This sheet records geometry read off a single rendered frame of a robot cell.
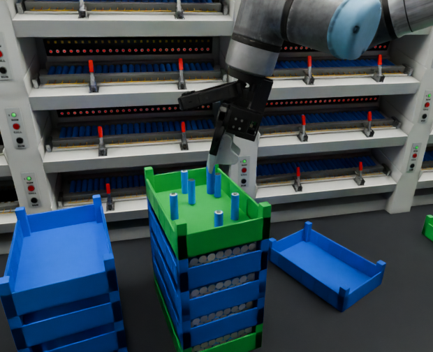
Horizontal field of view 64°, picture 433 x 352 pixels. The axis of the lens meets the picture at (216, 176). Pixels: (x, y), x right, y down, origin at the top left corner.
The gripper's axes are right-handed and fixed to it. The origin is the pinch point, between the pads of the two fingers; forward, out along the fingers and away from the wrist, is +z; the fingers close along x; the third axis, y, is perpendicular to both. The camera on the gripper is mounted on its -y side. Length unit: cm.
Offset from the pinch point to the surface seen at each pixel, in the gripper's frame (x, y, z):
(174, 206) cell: 0.4, -5.1, 12.5
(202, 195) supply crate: 13.9, -0.4, 15.1
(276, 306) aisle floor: 11, 29, 41
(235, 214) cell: 2.3, 8.5, 10.9
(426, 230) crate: 55, 83, 24
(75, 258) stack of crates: -6.0, -23.5, 29.5
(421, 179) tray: 75, 83, 12
